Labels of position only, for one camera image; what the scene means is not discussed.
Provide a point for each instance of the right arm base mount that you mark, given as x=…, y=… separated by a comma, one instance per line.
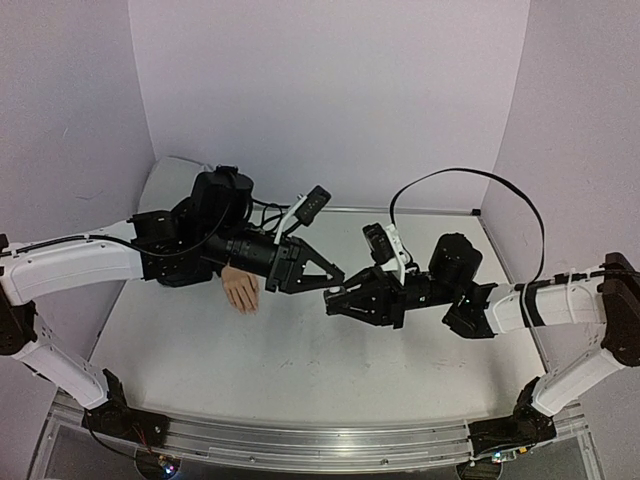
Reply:
x=524, y=427

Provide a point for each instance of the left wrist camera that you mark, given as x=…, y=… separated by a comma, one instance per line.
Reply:
x=302, y=212

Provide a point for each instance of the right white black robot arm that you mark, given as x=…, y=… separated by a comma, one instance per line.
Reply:
x=606, y=296

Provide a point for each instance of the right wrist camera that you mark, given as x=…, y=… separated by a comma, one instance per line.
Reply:
x=387, y=250

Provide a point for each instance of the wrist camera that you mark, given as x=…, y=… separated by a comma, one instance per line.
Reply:
x=387, y=250
x=302, y=212

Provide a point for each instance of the aluminium front rail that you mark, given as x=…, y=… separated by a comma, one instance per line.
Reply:
x=68, y=450

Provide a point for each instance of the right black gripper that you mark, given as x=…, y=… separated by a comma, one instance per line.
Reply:
x=396, y=298

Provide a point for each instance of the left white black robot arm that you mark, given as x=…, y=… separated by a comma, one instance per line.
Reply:
x=205, y=232

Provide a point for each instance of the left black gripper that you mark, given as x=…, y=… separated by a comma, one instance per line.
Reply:
x=289, y=274

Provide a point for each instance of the black jacket sleeve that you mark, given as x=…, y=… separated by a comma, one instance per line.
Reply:
x=185, y=269

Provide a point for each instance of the aluminium back rail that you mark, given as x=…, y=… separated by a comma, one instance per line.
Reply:
x=403, y=211

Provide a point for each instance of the mannequin hand with long nails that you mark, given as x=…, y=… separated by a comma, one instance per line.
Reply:
x=242, y=289

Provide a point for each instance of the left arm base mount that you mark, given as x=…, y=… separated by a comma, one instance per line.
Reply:
x=116, y=419

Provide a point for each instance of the aluminium rail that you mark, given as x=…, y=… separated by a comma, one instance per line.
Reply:
x=68, y=450
x=403, y=211

